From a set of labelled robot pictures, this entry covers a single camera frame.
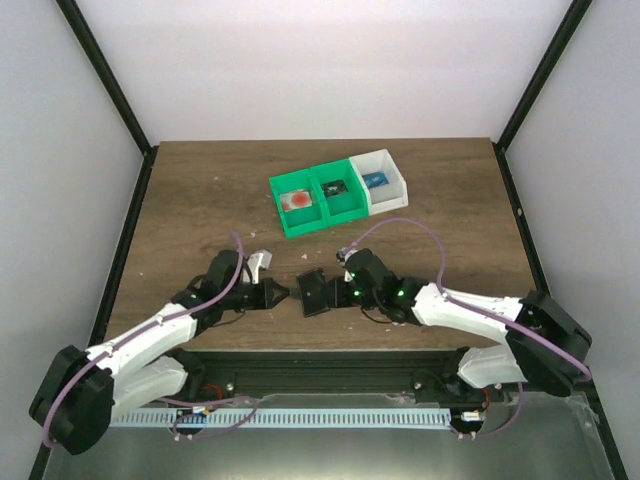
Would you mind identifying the metal front plate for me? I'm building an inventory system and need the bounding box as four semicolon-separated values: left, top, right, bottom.
42;393;622;479

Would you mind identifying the white storage bin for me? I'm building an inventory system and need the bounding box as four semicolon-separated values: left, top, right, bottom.
349;149;409;216

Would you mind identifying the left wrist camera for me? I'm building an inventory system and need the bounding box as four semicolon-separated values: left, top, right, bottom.
242;250;272;285

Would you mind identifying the right black side rail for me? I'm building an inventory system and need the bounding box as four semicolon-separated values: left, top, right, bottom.
492;143;549;294

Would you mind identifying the light blue cable duct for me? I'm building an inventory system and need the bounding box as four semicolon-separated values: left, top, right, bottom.
111;407;452;430

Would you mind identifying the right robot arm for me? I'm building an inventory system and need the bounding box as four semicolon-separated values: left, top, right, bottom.
328;247;592;403

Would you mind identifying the black card in bin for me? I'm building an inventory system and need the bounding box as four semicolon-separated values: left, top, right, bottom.
321;179;348;198

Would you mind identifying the black frame post left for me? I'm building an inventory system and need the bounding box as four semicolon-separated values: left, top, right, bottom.
55;0;154;156

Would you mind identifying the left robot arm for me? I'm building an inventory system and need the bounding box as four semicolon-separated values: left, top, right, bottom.
29;250;290;455

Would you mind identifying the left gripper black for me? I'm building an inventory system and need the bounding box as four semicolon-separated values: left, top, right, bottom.
222;280;290;312

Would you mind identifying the middle green storage bin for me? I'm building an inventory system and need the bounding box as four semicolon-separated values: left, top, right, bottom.
310;159;369;227

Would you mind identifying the black frame post right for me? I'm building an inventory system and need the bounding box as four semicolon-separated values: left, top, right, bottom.
494;0;593;154

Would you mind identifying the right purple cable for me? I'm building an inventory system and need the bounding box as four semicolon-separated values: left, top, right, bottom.
339;217;593;441

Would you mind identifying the black leather card holder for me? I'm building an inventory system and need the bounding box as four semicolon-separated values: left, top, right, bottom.
296;268;330;318

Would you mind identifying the black side rail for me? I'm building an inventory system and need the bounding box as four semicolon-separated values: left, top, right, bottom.
86;145;159;347
492;143;549;294

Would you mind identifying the left black side rail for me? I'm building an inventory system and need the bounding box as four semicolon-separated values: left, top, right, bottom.
86;145;159;347

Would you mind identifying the large green storage bin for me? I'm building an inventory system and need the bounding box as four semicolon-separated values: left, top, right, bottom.
269;168;328;239

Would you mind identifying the blue card in bin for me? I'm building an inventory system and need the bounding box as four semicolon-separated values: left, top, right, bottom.
362;171;389;190

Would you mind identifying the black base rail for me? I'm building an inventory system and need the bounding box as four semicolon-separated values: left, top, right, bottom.
64;349;596;406

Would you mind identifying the red circle card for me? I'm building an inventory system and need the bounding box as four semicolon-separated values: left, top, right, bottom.
279;189;313;212

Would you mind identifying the black frame post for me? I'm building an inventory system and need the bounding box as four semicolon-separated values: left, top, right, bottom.
494;0;593;154
55;0;154;156

